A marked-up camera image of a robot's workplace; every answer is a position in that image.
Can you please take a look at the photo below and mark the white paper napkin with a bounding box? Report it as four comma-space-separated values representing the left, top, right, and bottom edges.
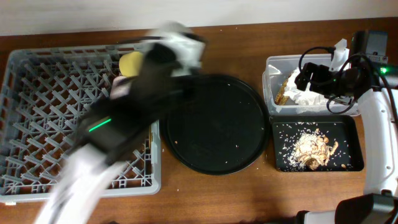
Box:
283, 67, 328, 106

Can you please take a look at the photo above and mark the brown snack wrapper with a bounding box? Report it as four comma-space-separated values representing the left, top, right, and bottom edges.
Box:
274, 78, 289, 105

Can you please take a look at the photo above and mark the yellow bowl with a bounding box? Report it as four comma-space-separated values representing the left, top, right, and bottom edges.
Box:
119, 52, 144, 77

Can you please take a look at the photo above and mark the pink plastic cup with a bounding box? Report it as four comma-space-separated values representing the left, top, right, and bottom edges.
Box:
109, 76, 131, 100

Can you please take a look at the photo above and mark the wooden chopstick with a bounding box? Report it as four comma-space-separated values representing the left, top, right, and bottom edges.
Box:
148, 128, 152, 149

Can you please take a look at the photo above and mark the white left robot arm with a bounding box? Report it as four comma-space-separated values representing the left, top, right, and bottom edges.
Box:
35, 74, 196, 223

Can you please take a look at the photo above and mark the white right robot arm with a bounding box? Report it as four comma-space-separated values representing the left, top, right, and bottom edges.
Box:
295, 64, 397, 224

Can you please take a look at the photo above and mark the grey dishwasher rack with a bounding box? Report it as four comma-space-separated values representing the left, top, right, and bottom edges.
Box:
1, 44, 144, 204

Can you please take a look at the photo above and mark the black rectangular tray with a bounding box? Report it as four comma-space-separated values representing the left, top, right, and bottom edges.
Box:
271, 115, 364, 172

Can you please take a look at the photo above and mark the clear plastic bin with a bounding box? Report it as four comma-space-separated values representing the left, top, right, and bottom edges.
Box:
262, 54, 360, 116

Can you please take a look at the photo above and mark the food scraps and rice pile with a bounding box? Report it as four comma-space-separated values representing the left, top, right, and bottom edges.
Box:
273, 121, 351, 172

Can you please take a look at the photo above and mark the black round tray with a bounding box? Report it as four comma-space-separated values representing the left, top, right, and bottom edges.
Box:
160, 75, 271, 175

